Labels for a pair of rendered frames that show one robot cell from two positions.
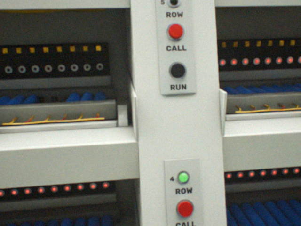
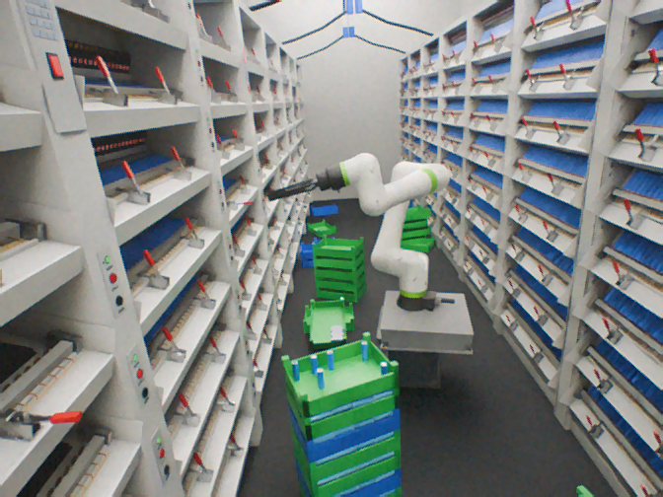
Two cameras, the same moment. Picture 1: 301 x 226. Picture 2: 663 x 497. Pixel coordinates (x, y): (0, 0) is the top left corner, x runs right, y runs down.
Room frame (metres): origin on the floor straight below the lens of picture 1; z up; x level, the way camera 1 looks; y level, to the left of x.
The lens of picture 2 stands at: (-0.28, 1.95, 1.29)
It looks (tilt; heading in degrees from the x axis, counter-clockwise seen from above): 20 degrees down; 278
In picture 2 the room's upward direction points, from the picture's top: 4 degrees counter-clockwise
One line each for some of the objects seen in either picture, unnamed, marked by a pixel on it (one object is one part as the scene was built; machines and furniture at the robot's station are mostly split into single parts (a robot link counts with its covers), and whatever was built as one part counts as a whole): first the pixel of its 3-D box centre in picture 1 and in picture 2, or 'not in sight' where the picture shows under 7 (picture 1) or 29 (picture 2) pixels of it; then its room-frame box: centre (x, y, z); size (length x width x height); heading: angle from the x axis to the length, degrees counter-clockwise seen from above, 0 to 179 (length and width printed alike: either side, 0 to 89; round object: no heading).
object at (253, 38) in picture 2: not in sight; (263, 172); (0.50, -0.72, 0.88); 0.20 x 0.09 x 1.76; 6
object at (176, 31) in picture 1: (175, 32); not in sight; (0.33, -0.03, 1.04); 0.02 x 0.01 x 0.02; 96
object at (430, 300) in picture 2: not in sight; (424, 299); (-0.45, 0.23, 0.40); 0.26 x 0.15 x 0.06; 166
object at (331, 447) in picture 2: not in sight; (342, 413); (-0.13, 0.91, 0.36); 0.30 x 0.20 x 0.08; 28
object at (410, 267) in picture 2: not in sight; (410, 272); (-0.39, 0.20, 0.53); 0.16 x 0.13 x 0.19; 141
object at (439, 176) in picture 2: not in sight; (431, 178); (-0.49, 0.11, 0.94); 0.18 x 0.13 x 0.12; 51
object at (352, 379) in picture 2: not in sight; (338, 371); (-0.13, 0.91, 0.52); 0.30 x 0.20 x 0.08; 28
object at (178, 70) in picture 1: (177, 70); not in sight; (0.33, -0.03, 1.00); 0.02 x 0.01 x 0.02; 96
